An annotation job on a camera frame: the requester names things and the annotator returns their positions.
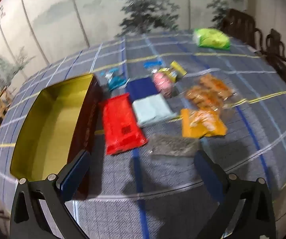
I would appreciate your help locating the red snack packet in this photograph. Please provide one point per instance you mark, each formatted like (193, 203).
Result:
(120, 124)

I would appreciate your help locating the yellow snack packet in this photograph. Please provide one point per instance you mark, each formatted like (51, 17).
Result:
(179, 68)

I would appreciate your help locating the orange snack packet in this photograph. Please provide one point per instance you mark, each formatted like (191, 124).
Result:
(202, 124)

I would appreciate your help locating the red tin box gold inside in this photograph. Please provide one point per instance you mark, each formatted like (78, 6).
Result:
(48, 119)

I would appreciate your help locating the pink snack packet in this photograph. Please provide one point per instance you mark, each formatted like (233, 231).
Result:
(162, 82)

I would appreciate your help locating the landscape painted folding screen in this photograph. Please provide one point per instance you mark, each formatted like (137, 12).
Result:
(83, 10)

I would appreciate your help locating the clear bag of brown cookies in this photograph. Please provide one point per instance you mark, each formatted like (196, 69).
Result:
(207, 92)

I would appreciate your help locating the teal candy packet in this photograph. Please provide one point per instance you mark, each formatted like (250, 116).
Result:
(115, 81)

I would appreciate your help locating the grey speckled packet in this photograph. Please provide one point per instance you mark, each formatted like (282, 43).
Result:
(172, 144)

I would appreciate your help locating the blue plaid tablecloth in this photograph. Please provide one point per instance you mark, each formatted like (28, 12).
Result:
(257, 129)

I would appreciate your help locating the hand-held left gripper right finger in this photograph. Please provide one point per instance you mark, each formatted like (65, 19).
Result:
(205, 169)

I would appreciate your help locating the dark wooden chair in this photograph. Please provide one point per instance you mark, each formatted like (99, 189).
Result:
(240, 27)
(282, 62)

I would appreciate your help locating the light blue packet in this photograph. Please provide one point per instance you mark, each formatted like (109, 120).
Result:
(152, 109)

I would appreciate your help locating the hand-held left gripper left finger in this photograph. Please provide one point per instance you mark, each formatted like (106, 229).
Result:
(75, 171)

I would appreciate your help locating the blue wrapper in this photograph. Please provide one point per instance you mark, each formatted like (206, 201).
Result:
(151, 64)

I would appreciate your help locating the green snack bag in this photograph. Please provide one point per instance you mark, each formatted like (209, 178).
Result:
(211, 38)

